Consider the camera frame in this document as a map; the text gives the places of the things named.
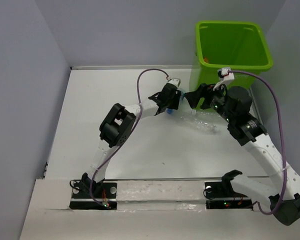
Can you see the large clear crushed bottle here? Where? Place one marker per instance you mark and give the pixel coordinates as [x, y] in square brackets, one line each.
[199, 123]

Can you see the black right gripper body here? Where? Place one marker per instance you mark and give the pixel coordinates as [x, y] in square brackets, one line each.
[214, 99]

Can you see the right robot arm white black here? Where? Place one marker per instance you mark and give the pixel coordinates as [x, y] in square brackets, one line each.
[233, 105]

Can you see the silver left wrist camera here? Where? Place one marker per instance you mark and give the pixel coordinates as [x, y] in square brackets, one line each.
[174, 81]

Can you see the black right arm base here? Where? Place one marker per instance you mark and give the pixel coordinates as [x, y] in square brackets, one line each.
[221, 196]

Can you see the blue cap water bottle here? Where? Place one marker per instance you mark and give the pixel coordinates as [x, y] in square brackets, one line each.
[181, 96]

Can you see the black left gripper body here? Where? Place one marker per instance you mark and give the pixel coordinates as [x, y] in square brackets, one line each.
[172, 103]

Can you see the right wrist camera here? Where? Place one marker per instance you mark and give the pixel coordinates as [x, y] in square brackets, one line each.
[225, 76]

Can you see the green plastic bin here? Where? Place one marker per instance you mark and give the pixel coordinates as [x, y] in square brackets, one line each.
[236, 44]

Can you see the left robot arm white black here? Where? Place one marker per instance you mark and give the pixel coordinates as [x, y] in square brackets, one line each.
[118, 125]

